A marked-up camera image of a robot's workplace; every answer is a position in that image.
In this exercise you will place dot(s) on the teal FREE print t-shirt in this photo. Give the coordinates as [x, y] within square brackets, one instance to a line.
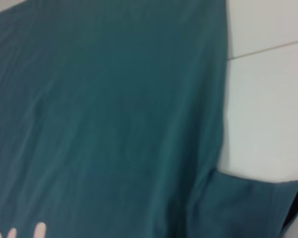
[114, 111]

